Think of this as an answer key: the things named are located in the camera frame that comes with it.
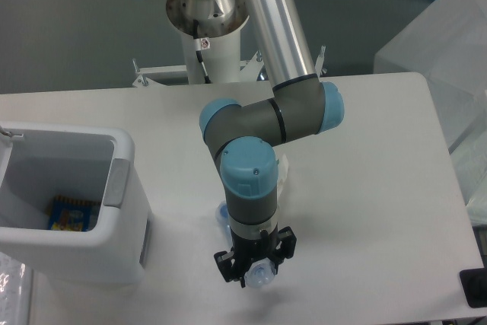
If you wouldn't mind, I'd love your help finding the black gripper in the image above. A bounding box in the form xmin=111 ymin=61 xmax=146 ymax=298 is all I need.
xmin=214 ymin=226 xmax=297 ymax=288

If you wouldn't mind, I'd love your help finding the clear plastic water bottle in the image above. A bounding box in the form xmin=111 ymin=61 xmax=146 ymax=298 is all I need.
xmin=215 ymin=201 xmax=277 ymax=288

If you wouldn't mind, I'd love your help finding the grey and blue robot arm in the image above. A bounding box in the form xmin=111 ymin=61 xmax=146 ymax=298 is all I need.
xmin=166 ymin=0 xmax=344 ymax=288

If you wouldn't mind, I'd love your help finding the white trash can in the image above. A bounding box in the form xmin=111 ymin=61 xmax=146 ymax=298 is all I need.
xmin=1 ymin=121 xmax=151 ymax=283

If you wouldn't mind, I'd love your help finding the blue yellow snack packet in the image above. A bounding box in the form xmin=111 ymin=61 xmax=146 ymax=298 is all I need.
xmin=47 ymin=196 xmax=101 ymax=232

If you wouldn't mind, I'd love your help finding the black device at edge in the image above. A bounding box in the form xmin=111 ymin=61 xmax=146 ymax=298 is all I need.
xmin=460 ymin=268 xmax=486 ymax=308

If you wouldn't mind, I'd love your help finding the clear plastic sheet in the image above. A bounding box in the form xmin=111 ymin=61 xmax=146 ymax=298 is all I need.
xmin=1 ymin=253 xmax=33 ymax=324

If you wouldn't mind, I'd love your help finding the translucent plastic storage box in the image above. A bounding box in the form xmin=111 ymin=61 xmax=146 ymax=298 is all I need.
xmin=373 ymin=0 xmax=487 ymax=204

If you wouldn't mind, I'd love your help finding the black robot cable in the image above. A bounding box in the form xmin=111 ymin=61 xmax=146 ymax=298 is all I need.
xmin=192 ymin=19 xmax=212 ymax=84

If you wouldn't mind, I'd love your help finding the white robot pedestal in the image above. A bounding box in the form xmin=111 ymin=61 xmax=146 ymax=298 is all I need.
xmin=131 ymin=0 xmax=328 ymax=88

